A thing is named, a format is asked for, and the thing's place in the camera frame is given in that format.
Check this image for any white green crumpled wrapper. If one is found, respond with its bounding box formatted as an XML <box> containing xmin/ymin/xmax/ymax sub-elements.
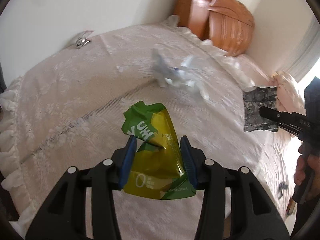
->
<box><xmin>172</xmin><ymin>55</ymin><xmax>211</xmax><ymax>101</ymax></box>

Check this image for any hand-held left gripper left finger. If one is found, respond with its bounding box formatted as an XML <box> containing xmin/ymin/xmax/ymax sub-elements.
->
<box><xmin>25</xmin><ymin>135</ymin><xmax>137</xmax><ymax>240</ymax></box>

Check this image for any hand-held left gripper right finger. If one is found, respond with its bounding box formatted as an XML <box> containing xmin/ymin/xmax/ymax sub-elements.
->
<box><xmin>180</xmin><ymin>135</ymin><xmax>290</xmax><ymax>240</ymax></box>

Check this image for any green yellow drink pouch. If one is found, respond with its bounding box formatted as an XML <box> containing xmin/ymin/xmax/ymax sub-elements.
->
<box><xmin>121</xmin><ymin>101</ymin><xmax>198</xmax><ymax>200</ymax></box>

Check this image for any white curtain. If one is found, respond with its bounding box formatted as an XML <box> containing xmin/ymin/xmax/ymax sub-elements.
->
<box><xmin>285</xmin><ymin>15</ymin><xmax>320</xmax><ymax>81</ymax></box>

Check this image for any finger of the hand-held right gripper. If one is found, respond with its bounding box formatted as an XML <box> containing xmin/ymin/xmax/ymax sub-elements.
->
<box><xmin>259</xmin><ymin>106</ymin><xmax>308</xmax><ymax>137</ymax></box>

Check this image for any silver foil wrapper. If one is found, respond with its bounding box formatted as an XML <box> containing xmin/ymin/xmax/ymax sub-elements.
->
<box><xmin>243</xmin><ymin>85</ymin><xmax>279</xmax><ymax>133</ymax></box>

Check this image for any wooden headboard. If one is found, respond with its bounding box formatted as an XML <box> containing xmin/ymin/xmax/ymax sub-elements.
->
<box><xmin>173</xmin><ymin>0</ymin><xmax>255</xmax><ymax>57</ymax></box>

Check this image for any small blue white scrap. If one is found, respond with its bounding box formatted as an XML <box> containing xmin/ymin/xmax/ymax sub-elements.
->
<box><xmin>278</xmin><ymin>181</ymin><xmax>288</xmax><ymax>199</ymax></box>

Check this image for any pink ruffled pillow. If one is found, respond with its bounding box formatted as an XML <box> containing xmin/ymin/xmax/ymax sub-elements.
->
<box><xmin>271</xmin><ymin>71</ymin><xmax>306</xmax><ymax>113</ymax></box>

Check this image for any person's right hand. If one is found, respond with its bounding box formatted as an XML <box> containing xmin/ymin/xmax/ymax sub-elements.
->
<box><xmin>293</xmin><ymin>142</ymin><xmax>320</xmax><ymax>186</ymax></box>

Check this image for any small silver torn wrapper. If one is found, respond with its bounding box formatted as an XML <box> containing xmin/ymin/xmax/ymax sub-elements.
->
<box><xmin>74</xmin><ymin>30</ymin><xmax>94</xmax><ymax>48</ymax></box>

